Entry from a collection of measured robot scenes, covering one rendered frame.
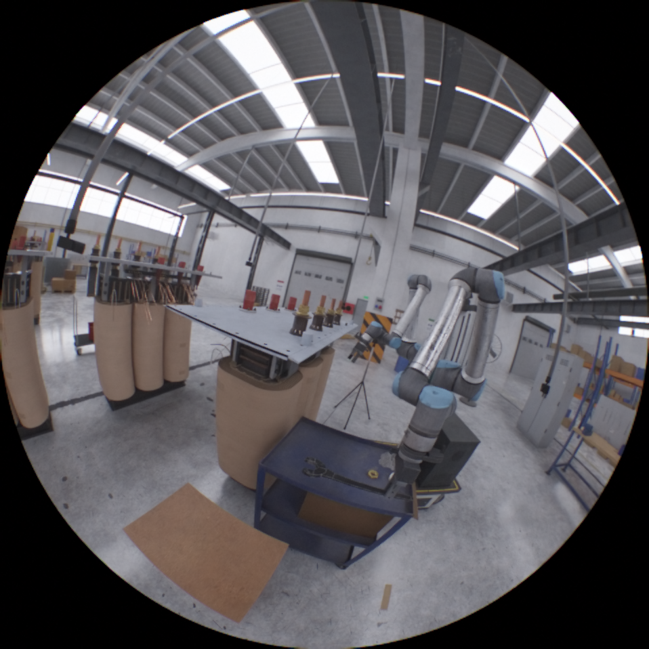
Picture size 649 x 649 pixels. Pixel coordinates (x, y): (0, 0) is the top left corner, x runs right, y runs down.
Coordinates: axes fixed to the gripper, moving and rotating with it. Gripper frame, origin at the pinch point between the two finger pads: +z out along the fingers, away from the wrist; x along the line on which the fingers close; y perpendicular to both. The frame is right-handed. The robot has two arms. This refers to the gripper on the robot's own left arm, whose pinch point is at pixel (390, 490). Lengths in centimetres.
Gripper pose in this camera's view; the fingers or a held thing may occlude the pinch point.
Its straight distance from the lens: 68.0
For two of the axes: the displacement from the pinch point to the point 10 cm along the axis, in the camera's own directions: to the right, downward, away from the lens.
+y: -9.1, -2.8, 3.1
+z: -3.1, 9.5, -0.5
